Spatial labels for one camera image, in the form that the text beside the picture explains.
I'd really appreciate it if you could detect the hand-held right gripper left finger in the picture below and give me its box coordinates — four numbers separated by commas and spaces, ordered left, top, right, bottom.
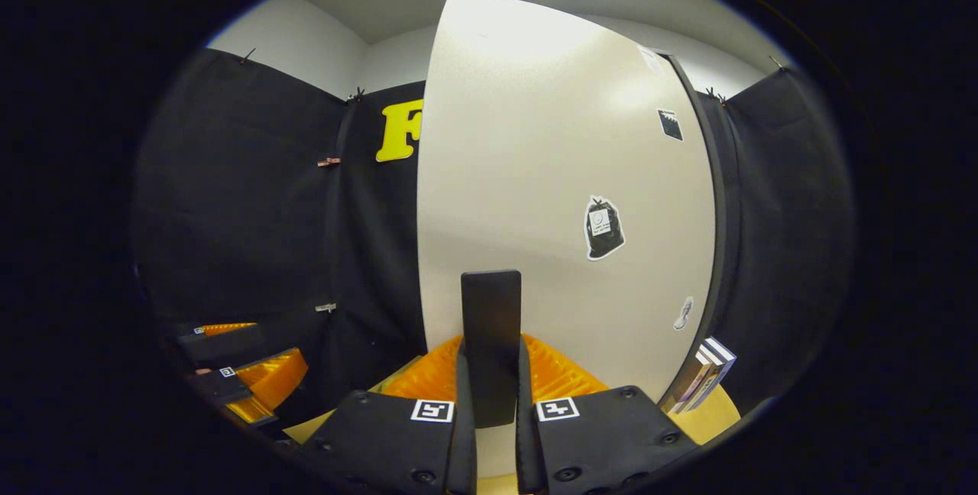
302, 335, 478, 495

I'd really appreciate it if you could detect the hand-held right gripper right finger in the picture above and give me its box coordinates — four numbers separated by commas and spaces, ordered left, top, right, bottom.
516, 333, 700, 495

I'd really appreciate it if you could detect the black door handle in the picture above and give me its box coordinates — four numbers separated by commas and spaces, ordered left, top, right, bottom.
461, 270, 523, 429

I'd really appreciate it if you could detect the beige cabinet door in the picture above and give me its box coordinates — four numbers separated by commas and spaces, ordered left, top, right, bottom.
416, 0, 719, 478

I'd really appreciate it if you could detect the dark grey cabinet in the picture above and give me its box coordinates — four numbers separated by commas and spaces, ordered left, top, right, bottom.
657, 52, 743, 408

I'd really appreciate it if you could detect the black backdrop cloth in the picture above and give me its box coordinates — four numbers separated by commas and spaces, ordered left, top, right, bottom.
130, 48, 857, 435

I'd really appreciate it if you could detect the book with pink spine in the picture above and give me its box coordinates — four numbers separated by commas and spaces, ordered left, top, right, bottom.
661, 354, 708, 413

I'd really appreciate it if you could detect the book with white spine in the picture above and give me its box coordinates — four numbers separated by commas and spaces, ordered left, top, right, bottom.
672, 346, 721, 412

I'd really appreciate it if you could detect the book with blue spine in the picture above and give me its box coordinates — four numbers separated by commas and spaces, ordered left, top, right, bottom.
684, 337, 736, 410

